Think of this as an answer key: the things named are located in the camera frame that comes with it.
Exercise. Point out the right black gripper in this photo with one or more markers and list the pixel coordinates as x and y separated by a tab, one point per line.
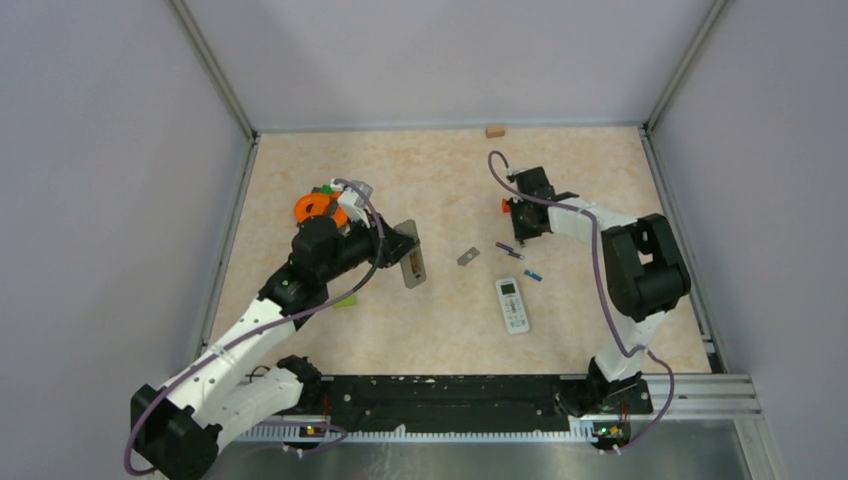
522	233

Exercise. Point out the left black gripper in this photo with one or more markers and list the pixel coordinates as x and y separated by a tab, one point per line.
396	245

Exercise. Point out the battery purple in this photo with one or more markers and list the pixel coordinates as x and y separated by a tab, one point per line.
509	250

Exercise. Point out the grey battery cover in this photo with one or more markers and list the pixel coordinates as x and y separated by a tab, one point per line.
468	256

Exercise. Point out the white remote control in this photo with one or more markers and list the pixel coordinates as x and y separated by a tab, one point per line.
512	306
412	264

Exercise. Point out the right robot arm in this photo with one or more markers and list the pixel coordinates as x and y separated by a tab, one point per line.
640	275

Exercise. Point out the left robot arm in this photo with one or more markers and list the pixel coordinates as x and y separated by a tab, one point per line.
179	429

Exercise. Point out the white remote control upright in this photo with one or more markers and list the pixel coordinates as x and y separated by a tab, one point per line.
512	306

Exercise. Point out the orange tape roll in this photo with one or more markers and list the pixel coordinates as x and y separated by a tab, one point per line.
320	204

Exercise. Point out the blue block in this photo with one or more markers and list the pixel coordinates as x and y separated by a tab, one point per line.
533	275

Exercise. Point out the green block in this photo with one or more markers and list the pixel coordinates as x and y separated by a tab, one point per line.
347	302

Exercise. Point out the tan wooden block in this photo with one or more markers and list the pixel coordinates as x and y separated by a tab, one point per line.
495	131

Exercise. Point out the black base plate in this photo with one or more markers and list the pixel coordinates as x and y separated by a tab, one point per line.
460	404

